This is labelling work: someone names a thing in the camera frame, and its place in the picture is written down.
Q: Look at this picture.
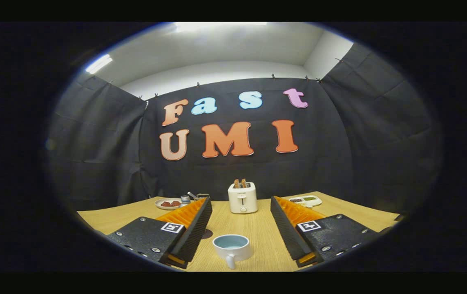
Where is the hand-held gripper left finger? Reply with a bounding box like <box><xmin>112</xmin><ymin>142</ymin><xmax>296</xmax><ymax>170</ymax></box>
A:
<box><xmin>107</xmin><ymin>196</ymin><xmax>213</xmax><ymax>270</ymax></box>

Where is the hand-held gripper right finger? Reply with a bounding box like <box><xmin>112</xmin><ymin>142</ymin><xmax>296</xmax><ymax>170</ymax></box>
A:
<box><xmin>270</xmin><ymin>196</ymin><xmax>381</xmax><ymax>268</ymax></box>

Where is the white cup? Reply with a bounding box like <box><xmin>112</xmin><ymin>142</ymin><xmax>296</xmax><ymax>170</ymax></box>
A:
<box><xmin>212</xmin><ymin>234</ymin><xmax>253</xmax><ymax>270</ymax></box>

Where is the wooden table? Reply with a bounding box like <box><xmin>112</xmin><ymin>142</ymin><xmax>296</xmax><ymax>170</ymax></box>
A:
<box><xmin>77</xmin><ymin>191</ymin><xmax>401</xmax><ymax>272</ymax></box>

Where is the white compartment tray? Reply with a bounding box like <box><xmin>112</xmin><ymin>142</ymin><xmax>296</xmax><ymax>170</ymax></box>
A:
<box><xmin>288</xmin><ymin>195</ymin><xmax>323</xmax><ymax>207</ymax></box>

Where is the white round plate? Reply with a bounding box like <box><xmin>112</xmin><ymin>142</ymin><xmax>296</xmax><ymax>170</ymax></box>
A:
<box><xmin>154</xmin><ymin>198</ymin><xmax>183</xmax><ymax>210</ymax></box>

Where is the white toaster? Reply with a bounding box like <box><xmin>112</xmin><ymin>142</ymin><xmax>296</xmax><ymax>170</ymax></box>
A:
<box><xmin>228</xmin><ymin>182</ymin><xmax>258</xmax><ymax>214</ymax></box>

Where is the black backdrop cloth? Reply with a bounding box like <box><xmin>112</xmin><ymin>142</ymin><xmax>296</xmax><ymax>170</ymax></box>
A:
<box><xmin>45</xmin><ymin>43</ymin><xmax>442</xmax><ymax>213</ymax></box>

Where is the ceiling strip light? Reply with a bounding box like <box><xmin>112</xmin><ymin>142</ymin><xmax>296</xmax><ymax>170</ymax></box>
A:
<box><xmin>85</xmin><ymin>54</ymin><xmax>113</xmax><ymax>75</ymax></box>

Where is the wide ceiling light panel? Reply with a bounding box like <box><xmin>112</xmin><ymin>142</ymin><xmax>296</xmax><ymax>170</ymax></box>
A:
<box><xmin>174</xmin><ymin>22</ymin><xmax>267</xmax><ymax>33</ymax></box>

